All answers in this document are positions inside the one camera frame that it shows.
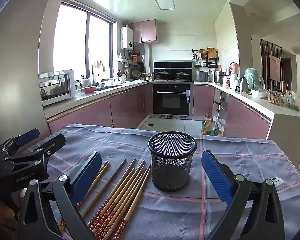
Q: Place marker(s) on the black mesh utensil cup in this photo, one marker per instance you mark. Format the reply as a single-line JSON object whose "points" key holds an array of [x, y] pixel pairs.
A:
{"points": [[172, 154]]}

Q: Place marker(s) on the mint green appliance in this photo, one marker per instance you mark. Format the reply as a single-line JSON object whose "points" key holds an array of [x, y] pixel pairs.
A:
{"points": [[254, 79]]}

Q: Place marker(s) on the plaid grey blue tablecloth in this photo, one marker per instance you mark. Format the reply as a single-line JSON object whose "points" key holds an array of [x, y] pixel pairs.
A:
{"points": [[192, 212]]}

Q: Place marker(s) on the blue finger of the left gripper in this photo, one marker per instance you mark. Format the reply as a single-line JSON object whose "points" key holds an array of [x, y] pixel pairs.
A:
{"points": [[27, 137]]}

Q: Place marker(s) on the pink bowl on counter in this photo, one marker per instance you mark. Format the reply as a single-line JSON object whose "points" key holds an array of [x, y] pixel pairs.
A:
{"points": [[88, 90]]}

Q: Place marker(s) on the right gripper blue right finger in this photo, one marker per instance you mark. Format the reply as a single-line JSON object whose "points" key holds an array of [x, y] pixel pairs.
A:
{"points": [[265, 220]]}

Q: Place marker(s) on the black range hood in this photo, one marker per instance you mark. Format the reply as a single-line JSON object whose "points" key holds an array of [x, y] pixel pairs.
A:
{"points": [[173, 70]]}

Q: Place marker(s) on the cooking oil bottle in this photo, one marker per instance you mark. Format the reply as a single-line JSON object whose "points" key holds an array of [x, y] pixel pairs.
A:
{"points": [[207, 125]]}

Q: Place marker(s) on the bamboo chopstick red patterned end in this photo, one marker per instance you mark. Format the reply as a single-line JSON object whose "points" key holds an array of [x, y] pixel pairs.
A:
{"points": [[61, 223]]}

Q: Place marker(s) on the white water heater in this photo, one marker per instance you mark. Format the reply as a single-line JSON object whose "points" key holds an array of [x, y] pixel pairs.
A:
{"points": [[127, 38]]}

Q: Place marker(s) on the black built-in oven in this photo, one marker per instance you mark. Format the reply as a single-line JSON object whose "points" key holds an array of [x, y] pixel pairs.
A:
{"points": [[172, 99]]}

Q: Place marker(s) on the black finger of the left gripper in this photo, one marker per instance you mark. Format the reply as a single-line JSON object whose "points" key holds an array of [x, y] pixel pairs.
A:
{"points": [[48, 148]]}

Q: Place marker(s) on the steel stock pot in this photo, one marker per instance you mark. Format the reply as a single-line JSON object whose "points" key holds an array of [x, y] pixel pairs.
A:
{"points": [[218, 77]]}

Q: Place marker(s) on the wall spice rack shelf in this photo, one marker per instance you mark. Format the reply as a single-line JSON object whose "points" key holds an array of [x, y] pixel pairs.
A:
{"points": [[205, 57]]}

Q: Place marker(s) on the pink upper cabinet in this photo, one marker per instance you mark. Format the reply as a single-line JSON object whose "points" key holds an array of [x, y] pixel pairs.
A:
{"points": [[144, 32]]}

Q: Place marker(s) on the white toaster oven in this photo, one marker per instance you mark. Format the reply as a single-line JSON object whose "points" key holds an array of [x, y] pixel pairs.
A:
{"points": [[56, 86]]}

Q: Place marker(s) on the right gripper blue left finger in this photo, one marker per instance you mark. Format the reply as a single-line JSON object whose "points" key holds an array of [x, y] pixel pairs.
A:
{"points": [[37, 220]]}

